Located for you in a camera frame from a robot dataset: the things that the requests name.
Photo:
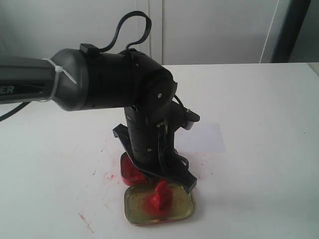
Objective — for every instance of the dark vertical post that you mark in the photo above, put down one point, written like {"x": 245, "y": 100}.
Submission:
{"x": 290, "y": 29}

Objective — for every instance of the red stamp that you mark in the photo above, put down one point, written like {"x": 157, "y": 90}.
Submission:
{"x": 162, "y": 197}

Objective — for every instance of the gold tin lid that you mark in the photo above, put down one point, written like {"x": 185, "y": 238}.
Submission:
{"x": 140, "y": 211}

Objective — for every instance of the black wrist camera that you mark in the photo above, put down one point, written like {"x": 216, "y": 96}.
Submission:
{"x": 190, "y": 118}

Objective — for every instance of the white cabinet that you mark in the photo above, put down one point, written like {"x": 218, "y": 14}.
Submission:
{"x": 183, "y": 31}

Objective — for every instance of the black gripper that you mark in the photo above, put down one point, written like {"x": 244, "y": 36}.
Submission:
{"x": 148, "y": 140}

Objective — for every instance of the red ink tin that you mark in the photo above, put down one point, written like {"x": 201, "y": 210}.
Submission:
{"x": 130, "y": 174}

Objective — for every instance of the white paper sheet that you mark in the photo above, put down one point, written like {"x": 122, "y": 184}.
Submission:
{"x": 203, "y": 137}

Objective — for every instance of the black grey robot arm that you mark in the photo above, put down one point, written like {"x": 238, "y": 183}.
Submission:
{"x": 78, "y": 80}

